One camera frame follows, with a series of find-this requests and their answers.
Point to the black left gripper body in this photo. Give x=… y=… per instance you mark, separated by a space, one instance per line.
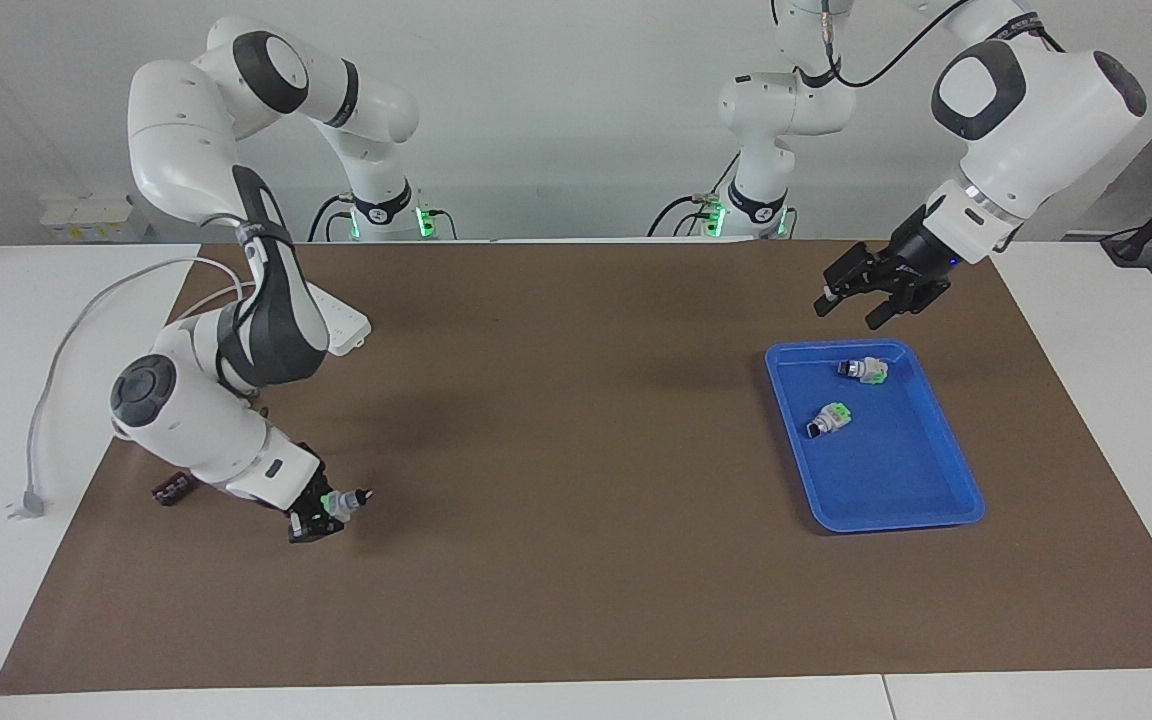
x=921 y=255

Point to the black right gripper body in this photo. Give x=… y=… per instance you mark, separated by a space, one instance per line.
x=308 y=485

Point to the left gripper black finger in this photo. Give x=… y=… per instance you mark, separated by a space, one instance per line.
x=861 y=270
x=911 y=300

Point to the green white push-button switch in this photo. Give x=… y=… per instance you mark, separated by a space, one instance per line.
x=868 y=370
x=831 y=420
x=346 y=502

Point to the small black terminal block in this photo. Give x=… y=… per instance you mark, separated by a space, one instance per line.
x=171 y=490

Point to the white power strip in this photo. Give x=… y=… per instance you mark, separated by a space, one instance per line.
x=346 y=325

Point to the blue plastic tray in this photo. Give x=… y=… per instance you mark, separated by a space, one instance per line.
x=896 y=470

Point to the brown paper mat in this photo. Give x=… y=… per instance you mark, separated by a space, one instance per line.
x=576 y=500

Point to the white cardboard box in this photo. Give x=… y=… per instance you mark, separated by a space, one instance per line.
x=86 y=218

